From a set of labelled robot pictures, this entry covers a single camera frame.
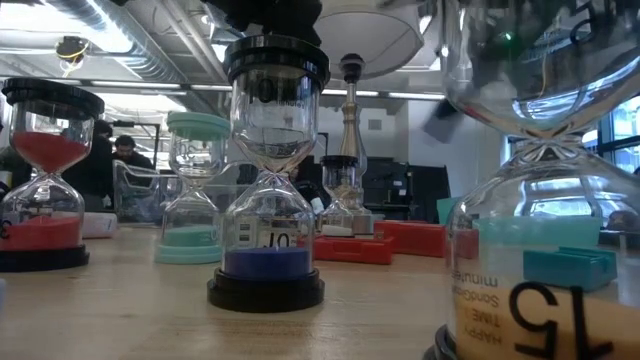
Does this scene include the black ceiling sensor yellow cable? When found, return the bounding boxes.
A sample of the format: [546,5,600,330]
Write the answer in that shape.
[54,34,92,76]

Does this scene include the clear plastic bin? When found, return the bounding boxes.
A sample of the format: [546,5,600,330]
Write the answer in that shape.
[112,158,241,227]

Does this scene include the white sand hourglass black caps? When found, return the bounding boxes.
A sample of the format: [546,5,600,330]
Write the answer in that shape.
[315,154,360,239]

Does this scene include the teal digital timer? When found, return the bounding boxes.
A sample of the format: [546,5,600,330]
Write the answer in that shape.
[522,242,619,294]

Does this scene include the window with dark frame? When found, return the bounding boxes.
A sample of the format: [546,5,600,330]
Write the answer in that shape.
[582,94,640,174]

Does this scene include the blue sand hourglass black caps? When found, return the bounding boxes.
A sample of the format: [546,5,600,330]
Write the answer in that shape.
[206,33,332,315]

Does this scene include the white shade silver table lamp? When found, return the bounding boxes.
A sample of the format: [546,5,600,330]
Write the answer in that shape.
[312,0,426,236]

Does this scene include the red sand hourglass black caps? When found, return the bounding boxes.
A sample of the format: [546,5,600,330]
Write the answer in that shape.
[0,77,106,274]

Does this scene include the orange sand hourglass black caps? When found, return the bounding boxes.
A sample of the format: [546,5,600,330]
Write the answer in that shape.
[422,0,640,360]

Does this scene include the person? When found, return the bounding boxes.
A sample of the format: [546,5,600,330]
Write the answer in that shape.
[64,118,115,212]
[112,134,156,174]

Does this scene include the red block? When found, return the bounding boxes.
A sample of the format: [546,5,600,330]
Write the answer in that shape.
[373,219,449,259]

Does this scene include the teal translucent plastic bin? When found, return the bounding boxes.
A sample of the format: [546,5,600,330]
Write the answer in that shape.
[436,194,604,249]

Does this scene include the mint green hourglass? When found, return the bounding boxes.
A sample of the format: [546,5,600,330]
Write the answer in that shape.
[153,110,233,266]

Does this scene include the long ceiling light strip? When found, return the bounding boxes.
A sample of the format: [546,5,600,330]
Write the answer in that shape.
[89,79,446,101]

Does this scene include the black cabinet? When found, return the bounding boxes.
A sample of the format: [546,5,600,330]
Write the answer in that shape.
[360,156,451,224]

